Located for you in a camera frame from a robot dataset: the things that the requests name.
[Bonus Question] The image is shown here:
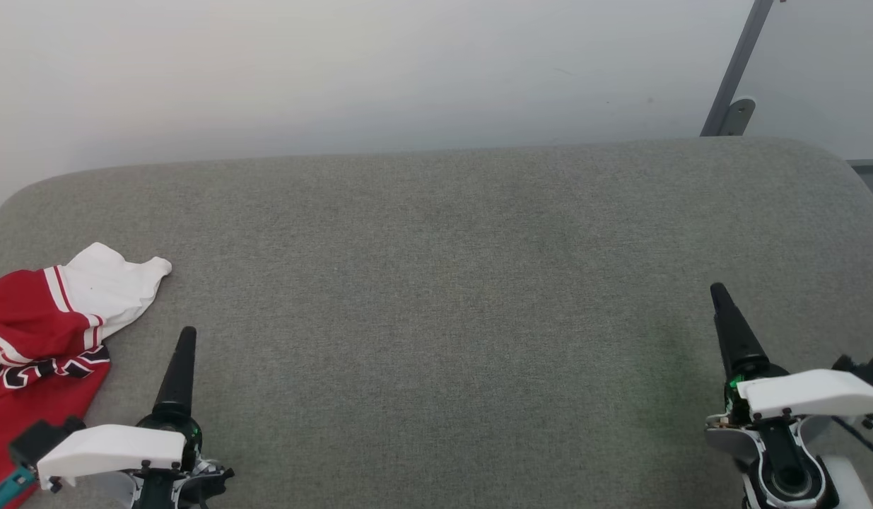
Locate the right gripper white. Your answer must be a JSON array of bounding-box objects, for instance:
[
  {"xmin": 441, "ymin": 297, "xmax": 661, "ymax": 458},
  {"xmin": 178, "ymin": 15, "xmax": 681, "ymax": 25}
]
[{"xmin": 710, "ymin": 283, "xmax": 873, "ymax": 428}]

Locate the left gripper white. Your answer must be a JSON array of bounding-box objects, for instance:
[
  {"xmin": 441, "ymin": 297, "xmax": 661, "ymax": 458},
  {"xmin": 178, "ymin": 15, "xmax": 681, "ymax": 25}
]
[{"xmin": 37, "ymin": 327, "xmax": 204, "ymax": 492}]

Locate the red Bulls 23 jersey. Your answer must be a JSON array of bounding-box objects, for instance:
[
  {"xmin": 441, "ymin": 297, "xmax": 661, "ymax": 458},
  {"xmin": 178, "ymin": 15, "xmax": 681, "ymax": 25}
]
[{"xmin": 0, "ymin": 242, "xmax": 173, "ymax": 509}]

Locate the grey fabric sofa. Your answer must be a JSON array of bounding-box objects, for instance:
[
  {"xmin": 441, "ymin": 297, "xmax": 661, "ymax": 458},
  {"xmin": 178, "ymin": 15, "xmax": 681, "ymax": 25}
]
[{"xmin": 0, "ymin": 136, "xmax": 873, "ymax": 509}]

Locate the grey metal pole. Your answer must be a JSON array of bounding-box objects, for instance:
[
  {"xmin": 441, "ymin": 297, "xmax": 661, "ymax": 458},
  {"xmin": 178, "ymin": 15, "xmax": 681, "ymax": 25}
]
[{"xmin": 701, "ymin": 0, "xmax": 775, "ymax": 137}]

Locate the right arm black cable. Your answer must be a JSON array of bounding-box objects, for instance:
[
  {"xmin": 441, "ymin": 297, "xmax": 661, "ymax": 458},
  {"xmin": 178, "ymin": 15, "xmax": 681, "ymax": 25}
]
[{"xmin": 831, "ymin": 416, "xmax": 873, "ymax": 469}]

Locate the grey metal pole bracket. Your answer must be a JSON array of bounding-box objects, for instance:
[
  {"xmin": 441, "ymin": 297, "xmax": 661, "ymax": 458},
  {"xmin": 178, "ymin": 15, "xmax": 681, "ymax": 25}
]
[{"xmin": 719, "ymin": 98, "xmax": 756, "ymax": 137}]

